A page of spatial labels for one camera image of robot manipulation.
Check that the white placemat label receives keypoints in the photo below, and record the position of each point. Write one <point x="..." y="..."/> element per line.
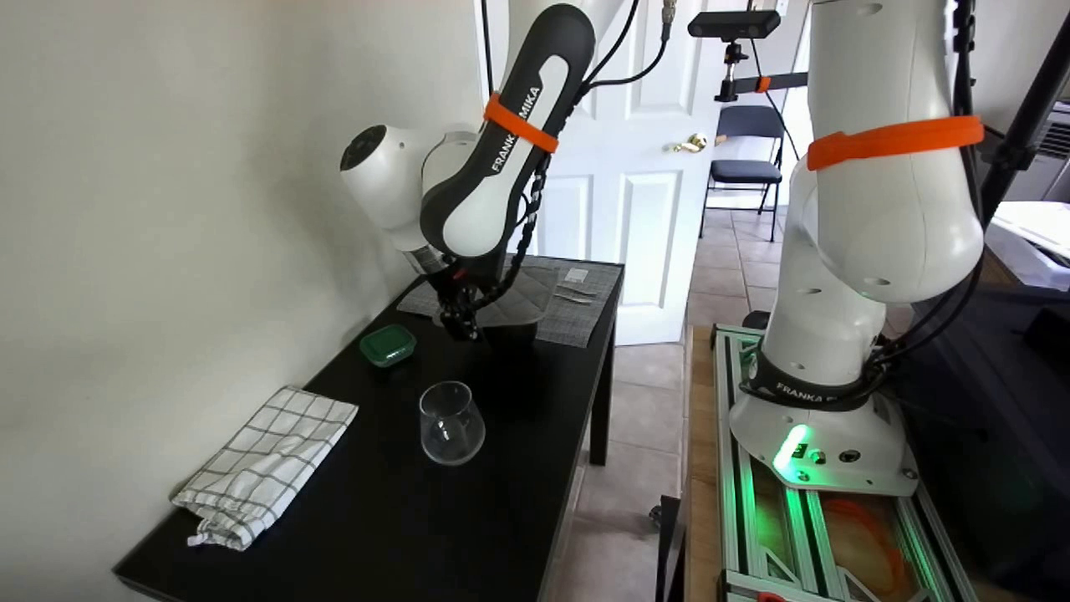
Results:
<point x="575" y="275"/>

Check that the black table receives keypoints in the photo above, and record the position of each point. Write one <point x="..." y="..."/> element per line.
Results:
<point x="390" y="524"/>

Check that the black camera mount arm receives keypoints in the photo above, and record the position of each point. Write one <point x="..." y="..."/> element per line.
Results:
<point x="771" y="82"/>

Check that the black stereo camera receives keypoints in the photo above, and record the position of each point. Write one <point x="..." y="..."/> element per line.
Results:
<point x="732" y="20"/>

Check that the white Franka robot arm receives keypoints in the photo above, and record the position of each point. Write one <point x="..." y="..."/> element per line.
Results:
<point x="889" y="223"/>

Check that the white panelled door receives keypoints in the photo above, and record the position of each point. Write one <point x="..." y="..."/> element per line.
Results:
<point x="635" y="223"/>
<point x="794" y="52"/>

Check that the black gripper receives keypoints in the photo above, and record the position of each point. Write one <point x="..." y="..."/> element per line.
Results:
<point x="454" y="280"/>

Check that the black bench clamp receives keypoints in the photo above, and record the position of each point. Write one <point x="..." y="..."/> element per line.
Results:
<point x="667" y="547"/>

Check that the blue folding chair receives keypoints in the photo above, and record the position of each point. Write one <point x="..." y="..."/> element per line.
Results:
<point x="747" y="168"/>

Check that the white checked dish towel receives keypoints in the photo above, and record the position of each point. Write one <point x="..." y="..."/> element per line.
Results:
<point x="268" y="467"/>

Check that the grey woven placemat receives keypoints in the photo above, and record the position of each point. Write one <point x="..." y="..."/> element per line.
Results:
<point x="585" y="319"/>

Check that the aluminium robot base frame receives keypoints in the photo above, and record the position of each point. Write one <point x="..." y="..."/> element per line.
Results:
<point x="779" y="524"/>

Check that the white box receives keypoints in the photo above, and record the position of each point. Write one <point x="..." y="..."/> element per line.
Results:
<point x="1029" y="253"/>

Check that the black tripod leg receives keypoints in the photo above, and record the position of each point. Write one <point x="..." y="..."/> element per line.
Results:
<point x="1029" y="118"/>

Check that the green round lid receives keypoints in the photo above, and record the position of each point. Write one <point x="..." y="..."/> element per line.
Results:
<point x="390" y="346"/>

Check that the wooden workbench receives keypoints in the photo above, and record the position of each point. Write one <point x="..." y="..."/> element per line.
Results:
<point x="703" y="470"/>

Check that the clear glass cup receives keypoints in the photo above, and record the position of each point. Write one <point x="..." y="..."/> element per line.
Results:
<point x="451" y="428"/>

